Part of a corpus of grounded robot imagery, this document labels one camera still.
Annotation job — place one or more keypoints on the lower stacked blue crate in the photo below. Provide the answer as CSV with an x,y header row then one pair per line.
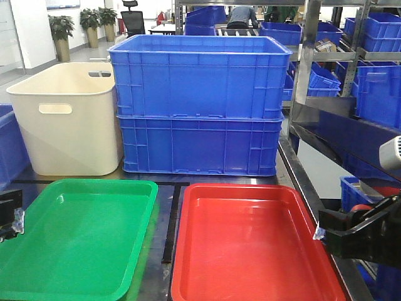
x,y
235,147

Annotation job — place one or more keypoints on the stacked blue crate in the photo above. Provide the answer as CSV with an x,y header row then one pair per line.
x,y
235,147
220,77

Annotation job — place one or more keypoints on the blue bin left edge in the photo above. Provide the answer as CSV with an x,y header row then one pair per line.
x,y
14,156

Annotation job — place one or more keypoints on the person in grey shirt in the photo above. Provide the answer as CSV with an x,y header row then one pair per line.
x,y
240,17

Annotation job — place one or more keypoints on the green plastic tray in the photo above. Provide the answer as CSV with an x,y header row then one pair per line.
x,y
83,240

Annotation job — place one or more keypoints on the potted plant right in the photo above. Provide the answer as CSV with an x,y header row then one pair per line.
x,y
108,19

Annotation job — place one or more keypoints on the black office chair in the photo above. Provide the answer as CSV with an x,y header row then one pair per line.
x,y
133,20

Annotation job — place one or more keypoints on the cream plastic basket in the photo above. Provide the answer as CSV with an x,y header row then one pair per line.
x,y
67,117

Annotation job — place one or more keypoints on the red mushroom push button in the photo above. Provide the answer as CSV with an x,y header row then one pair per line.
x,y
361,207

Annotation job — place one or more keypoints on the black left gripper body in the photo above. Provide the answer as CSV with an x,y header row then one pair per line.
x,y
12,214

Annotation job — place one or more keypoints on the red plastic tray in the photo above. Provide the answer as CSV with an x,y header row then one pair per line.
x,y
249,242

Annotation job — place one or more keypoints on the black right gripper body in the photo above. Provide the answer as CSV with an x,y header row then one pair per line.
x,y
372,235

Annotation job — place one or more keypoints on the potted plant left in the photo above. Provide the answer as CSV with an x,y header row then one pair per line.
x,y
61,29

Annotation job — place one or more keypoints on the potted plant middle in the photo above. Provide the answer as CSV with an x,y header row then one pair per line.
x,y
90,22

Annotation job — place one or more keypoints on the small blue bin lower right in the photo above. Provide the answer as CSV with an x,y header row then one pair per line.
x,y
354,192

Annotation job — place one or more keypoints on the upper stacked blue crate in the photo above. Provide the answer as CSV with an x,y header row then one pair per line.
x,y
220,77

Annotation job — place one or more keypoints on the potted plant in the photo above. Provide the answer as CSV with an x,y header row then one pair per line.
x,y
61,29
90,22
108,19

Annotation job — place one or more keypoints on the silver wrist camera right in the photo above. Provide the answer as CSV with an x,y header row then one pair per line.
x,y
389,154

